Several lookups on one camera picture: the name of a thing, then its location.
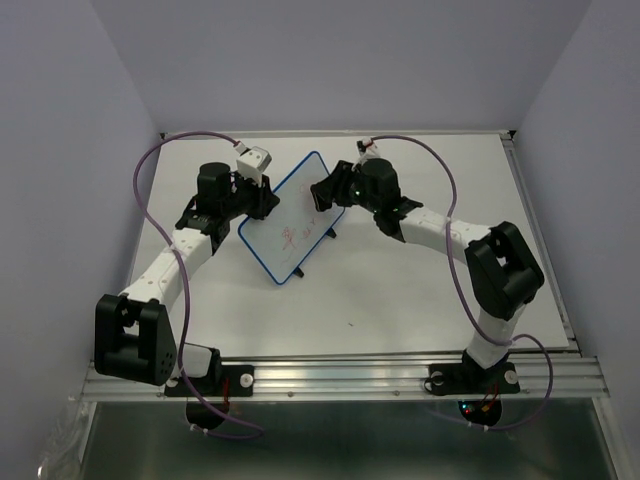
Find blue-edged small whiteboard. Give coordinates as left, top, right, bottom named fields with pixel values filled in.
left=238, top=151, right=345, bottom=285

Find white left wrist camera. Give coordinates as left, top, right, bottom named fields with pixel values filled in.
left=234, top=142, right=272, bottom=187

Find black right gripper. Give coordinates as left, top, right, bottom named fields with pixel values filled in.
left=311, top=160, right=380, bottom=215

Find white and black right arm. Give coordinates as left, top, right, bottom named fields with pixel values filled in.
left=310, top=158, right=544, bottom=390

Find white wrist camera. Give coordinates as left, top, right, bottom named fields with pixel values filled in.
left=234, top=142, right=272, bottom=187
left=356, top=137, right=381, bottom=164

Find metal wire whiteboard stand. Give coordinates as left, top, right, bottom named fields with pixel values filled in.
left=294, top=228, right=337, bottom=278

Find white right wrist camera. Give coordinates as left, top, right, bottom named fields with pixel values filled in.
left=356, top=137, right=381, bottom=164

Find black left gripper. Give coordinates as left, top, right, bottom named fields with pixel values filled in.
left=222, top=170, right=279, bottom=221

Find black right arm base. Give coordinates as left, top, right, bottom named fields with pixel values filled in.
left=423, top=352, right=521, bottom=429

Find white table edge rail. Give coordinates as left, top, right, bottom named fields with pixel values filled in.
left=159, top=129, right=516, bottom=141

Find aluminium front mounting rail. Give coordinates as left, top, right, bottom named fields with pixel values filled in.
left=81, top=351, right=609, bottom=403

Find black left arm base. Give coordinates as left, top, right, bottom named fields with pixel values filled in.
left=164, top=344, right=255, bottom=434

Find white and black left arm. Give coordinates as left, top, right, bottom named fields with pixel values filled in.
left=94, top=160, right=280, bottom=386

